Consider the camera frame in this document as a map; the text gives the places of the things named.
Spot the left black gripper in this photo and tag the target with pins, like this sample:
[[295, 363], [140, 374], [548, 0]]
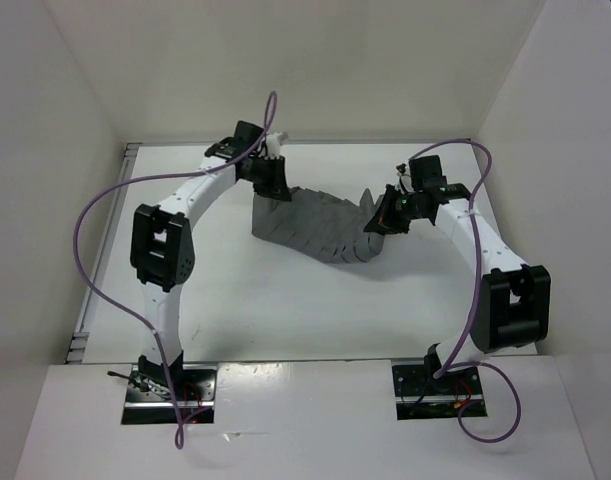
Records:
[[278, 187]]

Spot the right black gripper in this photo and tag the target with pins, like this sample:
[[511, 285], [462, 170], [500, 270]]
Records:
[[384, 222]]

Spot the grey pleated skirt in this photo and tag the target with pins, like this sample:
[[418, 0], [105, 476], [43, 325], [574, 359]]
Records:
[[319, 225]]

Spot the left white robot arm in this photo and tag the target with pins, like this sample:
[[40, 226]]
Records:
[[162, 248]]

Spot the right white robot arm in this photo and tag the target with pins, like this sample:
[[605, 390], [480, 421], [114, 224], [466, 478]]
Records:
[[511, 299]]

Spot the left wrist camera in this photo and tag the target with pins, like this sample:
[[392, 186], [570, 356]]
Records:
[[273, 144]]

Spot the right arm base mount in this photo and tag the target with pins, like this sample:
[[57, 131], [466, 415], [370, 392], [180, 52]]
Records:
[[419, 397]]

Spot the aluminium table edge rail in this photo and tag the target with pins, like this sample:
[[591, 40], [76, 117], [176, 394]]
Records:
[[81, 333]]

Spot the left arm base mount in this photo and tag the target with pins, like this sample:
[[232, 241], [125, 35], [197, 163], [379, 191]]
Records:
[[147, 403]]

